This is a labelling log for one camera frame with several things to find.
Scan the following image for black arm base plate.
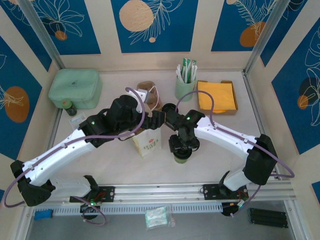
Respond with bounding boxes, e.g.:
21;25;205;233
69;186;116;203
201;183;248;201

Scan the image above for brown pulp cup carrier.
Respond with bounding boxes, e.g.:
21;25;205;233
136;81;163;112

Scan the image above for mint green lidded case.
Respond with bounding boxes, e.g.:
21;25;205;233
48;68;103;110

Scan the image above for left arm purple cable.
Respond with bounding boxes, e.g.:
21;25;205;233
2;86;146;226

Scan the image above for left gripper thin black cable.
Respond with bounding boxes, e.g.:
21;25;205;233
117;132;137;142

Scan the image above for grey slotted cable duct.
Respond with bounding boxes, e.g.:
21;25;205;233
32;202;224;217

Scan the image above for aluminium side rail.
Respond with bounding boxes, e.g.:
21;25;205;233
241;71;282;181
51;109;63;141

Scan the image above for green paper cup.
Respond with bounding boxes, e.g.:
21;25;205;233
173;149;194;165

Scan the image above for brown cardboard tray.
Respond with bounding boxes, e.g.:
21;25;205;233
196;79;239;116

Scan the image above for aluminium frame post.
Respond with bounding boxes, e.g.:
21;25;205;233
18;0;66;70
242;0;292;76

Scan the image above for black ribbed block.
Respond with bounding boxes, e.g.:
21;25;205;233
247;206;289;229

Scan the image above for small dark glass bottle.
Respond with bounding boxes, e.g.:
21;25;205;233
61;98;77;117

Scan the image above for clear bag of packets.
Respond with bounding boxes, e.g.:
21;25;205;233
144;204;176;230

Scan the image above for blue plastic clip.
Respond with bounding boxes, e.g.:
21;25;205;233
34;209;54;221

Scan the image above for white paper bag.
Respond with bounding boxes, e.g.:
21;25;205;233
131;84;164;160

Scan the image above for yellow paper napkin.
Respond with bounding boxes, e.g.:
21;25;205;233
197;81;237;115

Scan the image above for aluminium front rail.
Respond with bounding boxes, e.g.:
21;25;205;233
21;181;294;208

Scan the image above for mint green holder cup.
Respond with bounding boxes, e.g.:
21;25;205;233
174;74;198;103

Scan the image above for white blue sugar packet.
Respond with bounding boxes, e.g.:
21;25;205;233
68;112;87;131

